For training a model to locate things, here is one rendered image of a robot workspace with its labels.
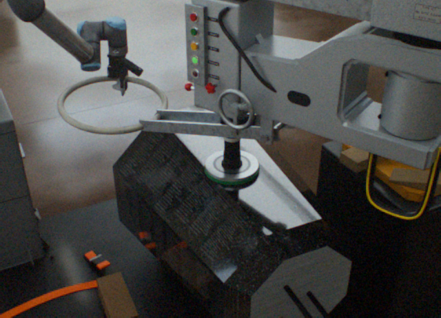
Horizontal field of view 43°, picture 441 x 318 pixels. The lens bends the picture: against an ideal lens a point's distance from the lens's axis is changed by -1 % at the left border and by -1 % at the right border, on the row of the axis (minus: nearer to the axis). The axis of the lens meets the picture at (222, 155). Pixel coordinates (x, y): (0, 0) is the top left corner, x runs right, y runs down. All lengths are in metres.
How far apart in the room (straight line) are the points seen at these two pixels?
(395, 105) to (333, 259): 0.66
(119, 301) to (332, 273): 1.05
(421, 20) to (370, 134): 0.39
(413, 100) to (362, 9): 0.29
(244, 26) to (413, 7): 0.57
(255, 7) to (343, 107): 0.44
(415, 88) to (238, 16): 0.59
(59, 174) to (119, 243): 0.85
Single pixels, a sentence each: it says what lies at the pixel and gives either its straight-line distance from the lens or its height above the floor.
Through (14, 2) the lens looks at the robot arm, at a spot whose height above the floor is 1.48.
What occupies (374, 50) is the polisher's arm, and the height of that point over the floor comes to 1.49.
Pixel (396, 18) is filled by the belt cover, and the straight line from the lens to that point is 1.57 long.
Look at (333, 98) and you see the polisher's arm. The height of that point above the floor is 1.31.
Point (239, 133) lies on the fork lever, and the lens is 2.07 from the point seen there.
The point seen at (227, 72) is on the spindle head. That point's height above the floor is 1.30.
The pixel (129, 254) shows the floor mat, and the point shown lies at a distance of 3.11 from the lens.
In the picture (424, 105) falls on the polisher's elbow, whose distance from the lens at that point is 1.67.
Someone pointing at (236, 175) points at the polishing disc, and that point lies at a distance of 2.19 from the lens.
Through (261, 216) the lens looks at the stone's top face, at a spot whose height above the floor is 0.82.
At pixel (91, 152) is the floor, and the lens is 4.02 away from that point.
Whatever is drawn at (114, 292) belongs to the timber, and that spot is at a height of 0.13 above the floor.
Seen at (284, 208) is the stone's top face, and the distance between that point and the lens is 2.07.
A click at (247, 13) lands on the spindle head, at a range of 1.87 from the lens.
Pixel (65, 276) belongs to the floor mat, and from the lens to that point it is 3.06.
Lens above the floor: 2.09
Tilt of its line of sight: 33 degrees down
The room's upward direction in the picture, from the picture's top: straight up
